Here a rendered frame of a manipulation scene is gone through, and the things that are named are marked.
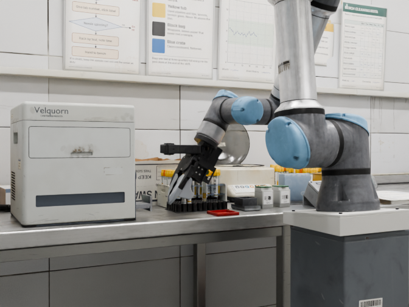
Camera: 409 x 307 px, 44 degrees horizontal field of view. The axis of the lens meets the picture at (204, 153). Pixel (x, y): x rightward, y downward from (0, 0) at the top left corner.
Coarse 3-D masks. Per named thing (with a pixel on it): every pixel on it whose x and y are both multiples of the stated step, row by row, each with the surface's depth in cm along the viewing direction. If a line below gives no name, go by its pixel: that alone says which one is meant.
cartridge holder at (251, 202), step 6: (234, 198) 157; (240, 198) 154; (246, 198) 159; (252, 198) 154; (234, 204) 157; (240, 204) 154; (246, 204) 153; (252, 204) 154; (246, 210) 151; (258, 210) 153
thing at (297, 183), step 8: (280, 176) 171; (288, 176) 169; (296, 176) 170; (304, 176) 171; (280, 184) 171; (288, 184) 169; (296, 184) 170; (304, 184) 171; (296, 192) 170; (296, 200) 170
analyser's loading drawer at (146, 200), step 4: (144, 196) 139; (148, 196) 137; (144, 200) 139; (148, 200) 137; (136, 204) 134; (140, 204) 134; (144, 204) 135; (148, 204) 135; (136, 208) 134; (140, 208) 135; (144, 208) 140; (148, 208) 137
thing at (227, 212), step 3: (213, 210) 147; (216, 210) 147; (219, 210) 148; (222, 210) 148; (225, 210) 148; (228, 210) 148; (231, 210) 147; (207, 213) 146; (210, 213) 144; (213, 213) 142; (216, 213) 141; (219, 213) 140; (222, 213) 141; (225, 213) 141; (228, 213) 142; (231, 213) 142; (234, 213) 142; (237, 213) 143
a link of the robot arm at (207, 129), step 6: (204, 126) 144; (210, 126) 144; (216, 126) 144; (198, 132) 145; (204, 132) 143; (210, 132) 143; (216, 132) 144; (222, 132) 145; (210, 138) 143; (216, 138) 144; (222, 138) 147
